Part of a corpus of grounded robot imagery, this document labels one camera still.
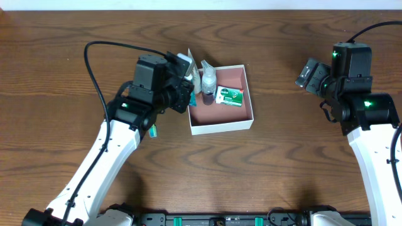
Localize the white shampoo tube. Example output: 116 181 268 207
188 49 202 95

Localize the clear foam pump bottle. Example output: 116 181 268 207
201 60 217 105

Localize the green and white toothbrush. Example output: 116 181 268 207
148 124 158 138

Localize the green and white soap box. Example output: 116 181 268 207
215 86 244 107

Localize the green Colgate toothpaste tube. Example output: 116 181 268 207
189 91 197 107

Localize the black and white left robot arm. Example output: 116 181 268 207
21 53 193 226

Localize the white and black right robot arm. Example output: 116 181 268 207
295 42 401 225

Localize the white box with pink interior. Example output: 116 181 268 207
188 65 254 135

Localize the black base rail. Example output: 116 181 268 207
94 203 374 226

